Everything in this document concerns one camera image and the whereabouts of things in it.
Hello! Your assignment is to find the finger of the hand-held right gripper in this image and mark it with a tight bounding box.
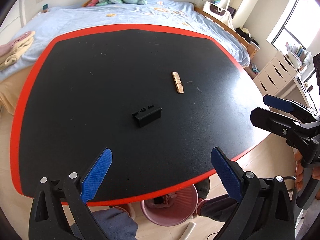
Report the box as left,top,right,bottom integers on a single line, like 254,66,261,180
250,107,320,143
263,94,320,123

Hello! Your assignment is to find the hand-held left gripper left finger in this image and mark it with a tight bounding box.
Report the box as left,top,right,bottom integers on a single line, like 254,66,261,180
29,148,113,240

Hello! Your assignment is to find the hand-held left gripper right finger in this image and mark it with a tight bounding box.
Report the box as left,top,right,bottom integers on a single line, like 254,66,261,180
211,147,295,240

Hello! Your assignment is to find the pink plastic waste bin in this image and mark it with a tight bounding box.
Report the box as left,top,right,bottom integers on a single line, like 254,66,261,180
140,184,199,226

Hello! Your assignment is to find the person's right hand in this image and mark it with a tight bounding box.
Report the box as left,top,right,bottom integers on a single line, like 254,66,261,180
294,152,305,190

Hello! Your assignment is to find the person's right slipper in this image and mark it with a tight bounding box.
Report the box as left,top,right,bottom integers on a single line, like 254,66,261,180
196,177,211,215

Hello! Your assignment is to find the person's slipper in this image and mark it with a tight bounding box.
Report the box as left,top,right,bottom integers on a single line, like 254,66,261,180
111,203,137,221
196,177,211,215

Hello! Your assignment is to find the white drawer cabinet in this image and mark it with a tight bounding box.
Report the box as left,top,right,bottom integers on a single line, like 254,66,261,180
253,50,298,95

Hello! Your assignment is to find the white desk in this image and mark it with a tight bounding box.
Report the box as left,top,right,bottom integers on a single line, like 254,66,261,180
294,71,320,110

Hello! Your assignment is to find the person's left slipper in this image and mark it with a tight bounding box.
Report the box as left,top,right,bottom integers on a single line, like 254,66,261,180
111,203,137,221

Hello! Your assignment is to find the white desktop organizer with books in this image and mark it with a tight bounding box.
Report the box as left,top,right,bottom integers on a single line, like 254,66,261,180
285,42,313,69

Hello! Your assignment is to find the person's left leg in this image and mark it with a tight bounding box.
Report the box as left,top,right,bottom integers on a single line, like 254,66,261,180
70,207,139,240

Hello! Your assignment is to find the wooden bed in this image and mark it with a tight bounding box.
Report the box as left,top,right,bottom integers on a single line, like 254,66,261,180
0,0,259,115

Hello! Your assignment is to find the white tube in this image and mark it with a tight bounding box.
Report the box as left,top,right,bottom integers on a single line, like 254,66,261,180
179,221,196,240

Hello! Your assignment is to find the black bag with hat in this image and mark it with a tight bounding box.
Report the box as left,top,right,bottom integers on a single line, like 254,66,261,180
235,27,259,46

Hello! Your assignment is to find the black plastic clip box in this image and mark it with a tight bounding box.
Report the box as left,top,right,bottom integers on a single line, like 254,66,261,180
132,104,162,128

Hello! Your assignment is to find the window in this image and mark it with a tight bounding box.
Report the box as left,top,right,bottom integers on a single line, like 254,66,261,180
266,0,320,55

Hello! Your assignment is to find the strip of wooden blocks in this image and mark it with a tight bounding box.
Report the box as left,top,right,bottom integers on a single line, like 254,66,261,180
171,72,185,94

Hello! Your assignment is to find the white tote bag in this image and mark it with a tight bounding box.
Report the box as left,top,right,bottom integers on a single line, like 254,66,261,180
203,1,229,16

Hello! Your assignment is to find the yellow bed skirt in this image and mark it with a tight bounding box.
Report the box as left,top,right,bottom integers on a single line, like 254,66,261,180
0,65,34,115

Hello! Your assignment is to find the folded yellow towel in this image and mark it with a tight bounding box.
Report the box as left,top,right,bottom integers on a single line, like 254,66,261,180
0,36,34,71

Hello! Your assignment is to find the folded pink towel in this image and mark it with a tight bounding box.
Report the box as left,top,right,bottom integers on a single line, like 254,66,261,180
0,31,35,57

